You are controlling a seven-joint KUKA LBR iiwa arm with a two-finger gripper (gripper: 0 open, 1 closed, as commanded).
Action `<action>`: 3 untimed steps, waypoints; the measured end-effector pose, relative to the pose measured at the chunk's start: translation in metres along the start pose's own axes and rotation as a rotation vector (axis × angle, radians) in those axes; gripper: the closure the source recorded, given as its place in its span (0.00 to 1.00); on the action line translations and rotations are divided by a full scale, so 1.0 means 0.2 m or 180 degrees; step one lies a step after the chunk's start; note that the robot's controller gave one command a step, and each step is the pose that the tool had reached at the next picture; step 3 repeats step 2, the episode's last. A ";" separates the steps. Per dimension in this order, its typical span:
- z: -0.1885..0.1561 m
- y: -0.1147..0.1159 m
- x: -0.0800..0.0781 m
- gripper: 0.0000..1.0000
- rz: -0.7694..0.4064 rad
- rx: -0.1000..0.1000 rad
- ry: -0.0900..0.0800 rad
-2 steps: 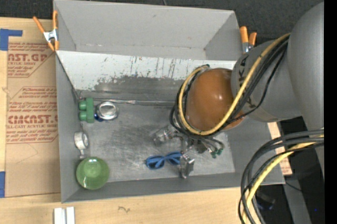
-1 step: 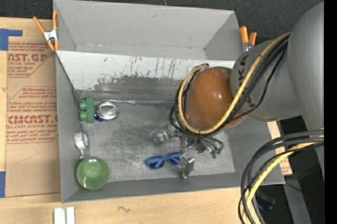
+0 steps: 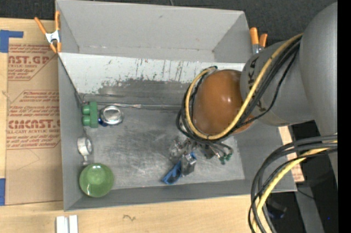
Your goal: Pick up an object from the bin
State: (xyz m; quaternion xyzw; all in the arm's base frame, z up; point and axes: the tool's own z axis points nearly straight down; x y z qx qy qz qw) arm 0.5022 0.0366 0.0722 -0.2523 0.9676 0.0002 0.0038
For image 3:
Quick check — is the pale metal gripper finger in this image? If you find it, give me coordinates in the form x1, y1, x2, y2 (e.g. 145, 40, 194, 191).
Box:
169, 138, 185, 162
182, 154, 197, 176

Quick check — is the silver and blue drink can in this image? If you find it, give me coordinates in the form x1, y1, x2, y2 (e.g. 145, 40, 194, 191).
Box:
98, 105, 124, 127

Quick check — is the clear green round cup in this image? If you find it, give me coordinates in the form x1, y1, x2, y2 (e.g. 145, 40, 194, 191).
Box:
78, 162, 115, 198

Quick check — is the green toy building block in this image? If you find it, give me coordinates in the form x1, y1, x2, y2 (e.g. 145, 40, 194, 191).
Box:
81, 101, 99, 129

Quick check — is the grey metal bin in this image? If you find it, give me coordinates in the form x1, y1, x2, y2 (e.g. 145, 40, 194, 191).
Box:
54, 0, 298, 212

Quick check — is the brown cardboard board, red print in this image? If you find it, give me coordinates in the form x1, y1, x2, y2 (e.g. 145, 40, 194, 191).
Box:
0, 17, 305, 206

